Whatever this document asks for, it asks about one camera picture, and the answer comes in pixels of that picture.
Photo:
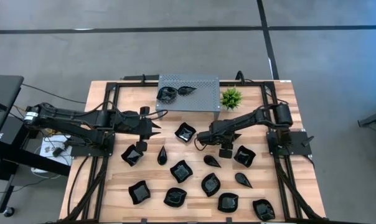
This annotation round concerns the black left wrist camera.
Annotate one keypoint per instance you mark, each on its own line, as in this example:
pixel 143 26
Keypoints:
pixel 141 146

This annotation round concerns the white power strip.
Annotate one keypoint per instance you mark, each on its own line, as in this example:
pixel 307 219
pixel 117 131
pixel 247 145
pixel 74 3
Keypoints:
pixel 38 170

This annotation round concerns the black power adapter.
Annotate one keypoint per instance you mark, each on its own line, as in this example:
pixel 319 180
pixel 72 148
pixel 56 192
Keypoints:
pixel 58 151

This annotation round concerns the black metal stand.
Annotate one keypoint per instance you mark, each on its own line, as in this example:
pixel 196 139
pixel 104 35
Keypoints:
pixel 374 119

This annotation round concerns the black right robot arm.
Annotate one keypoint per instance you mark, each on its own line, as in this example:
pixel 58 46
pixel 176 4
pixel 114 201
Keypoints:
pixel 253 117

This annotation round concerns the black leaf-shaped mini plate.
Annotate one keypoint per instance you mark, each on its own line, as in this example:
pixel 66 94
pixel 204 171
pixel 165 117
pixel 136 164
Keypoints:
pixel 264 210
pixel 175 198
pixel 167 94
pixel 210 185

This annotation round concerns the grey perforated metal shelf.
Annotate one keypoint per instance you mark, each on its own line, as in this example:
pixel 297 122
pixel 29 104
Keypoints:
pixel 200 96

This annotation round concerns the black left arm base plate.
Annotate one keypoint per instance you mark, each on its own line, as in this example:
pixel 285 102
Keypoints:
pixel 82 152

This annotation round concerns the black square wavy mini plate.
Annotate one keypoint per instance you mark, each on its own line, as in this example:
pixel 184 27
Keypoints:
pixel 228 203
pixel 132 155
pixel 139 193
pixel 181 171
pixel 245 157
pixel 185 132

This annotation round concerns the black desk leg frame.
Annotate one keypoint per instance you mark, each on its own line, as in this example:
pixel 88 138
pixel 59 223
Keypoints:
pixel 35 160

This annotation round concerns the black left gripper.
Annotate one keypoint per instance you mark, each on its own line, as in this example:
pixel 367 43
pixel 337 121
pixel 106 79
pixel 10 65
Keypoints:
pixel 129 123

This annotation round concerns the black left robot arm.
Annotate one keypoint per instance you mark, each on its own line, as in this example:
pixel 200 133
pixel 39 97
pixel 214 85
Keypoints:
pixel 66 123

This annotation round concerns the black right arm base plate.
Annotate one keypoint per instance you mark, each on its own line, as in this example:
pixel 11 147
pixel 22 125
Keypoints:
pixel 300 140

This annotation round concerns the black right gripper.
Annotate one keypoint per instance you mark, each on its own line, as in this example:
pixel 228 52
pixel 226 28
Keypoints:
pixel 222 133

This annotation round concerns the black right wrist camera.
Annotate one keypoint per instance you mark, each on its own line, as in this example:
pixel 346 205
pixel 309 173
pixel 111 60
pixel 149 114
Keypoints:
pixel 225 153

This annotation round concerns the white printed paper sheet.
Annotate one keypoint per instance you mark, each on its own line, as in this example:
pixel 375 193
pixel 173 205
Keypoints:
pixel 46 155

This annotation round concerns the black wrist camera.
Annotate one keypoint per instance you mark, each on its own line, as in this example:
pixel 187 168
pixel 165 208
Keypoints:
pixel 225 153
pixel 141 146

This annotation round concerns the black caster wheel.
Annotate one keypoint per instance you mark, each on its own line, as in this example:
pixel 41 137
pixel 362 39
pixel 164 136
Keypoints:
pixel 9 211

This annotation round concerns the black desk top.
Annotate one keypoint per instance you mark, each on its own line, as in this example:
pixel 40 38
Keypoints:
pixel 4 90

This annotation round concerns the green plant in white pot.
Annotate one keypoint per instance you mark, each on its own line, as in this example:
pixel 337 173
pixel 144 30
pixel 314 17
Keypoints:
pixel 231 99

